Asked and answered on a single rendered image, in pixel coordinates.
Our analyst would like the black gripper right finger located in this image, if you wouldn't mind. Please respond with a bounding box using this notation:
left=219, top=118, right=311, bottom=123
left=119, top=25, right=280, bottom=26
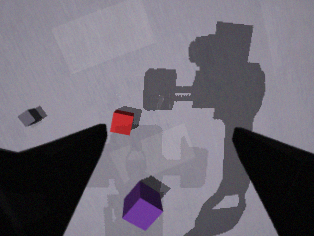
left=232, top=127, right=314, bottom=236

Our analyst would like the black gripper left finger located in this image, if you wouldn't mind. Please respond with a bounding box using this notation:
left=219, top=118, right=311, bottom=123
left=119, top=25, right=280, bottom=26
left=0, top=124, right=107, bottom=236

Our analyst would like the purple cube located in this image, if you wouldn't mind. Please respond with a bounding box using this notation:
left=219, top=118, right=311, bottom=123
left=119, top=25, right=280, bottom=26
left=122, top=180, right=163, bottom=231

